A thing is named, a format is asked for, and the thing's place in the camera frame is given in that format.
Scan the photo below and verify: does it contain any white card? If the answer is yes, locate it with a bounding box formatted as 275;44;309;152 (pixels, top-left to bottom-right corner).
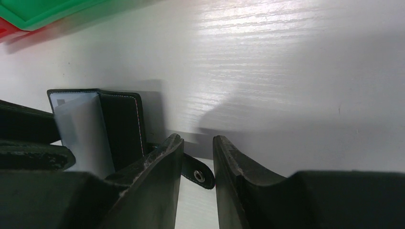
49;92;115;178

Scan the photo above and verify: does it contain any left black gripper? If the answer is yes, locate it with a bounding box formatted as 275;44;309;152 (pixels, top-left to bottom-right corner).
0;101;76;171

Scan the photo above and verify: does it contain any black leather card holder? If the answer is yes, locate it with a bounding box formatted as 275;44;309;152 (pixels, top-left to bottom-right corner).
46;88;216;190

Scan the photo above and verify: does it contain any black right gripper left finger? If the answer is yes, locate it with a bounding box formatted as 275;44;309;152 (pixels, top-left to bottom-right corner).
0;134;184;229

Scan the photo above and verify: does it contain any left red plastic bin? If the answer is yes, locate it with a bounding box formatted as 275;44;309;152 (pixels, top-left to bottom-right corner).
0;18;28;42

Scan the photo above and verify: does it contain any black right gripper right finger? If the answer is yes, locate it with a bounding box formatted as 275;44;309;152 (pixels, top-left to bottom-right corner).
213;135;405;229

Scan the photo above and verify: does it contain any green plastic bin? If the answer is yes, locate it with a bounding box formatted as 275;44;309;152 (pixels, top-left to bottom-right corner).
0;0;108;31

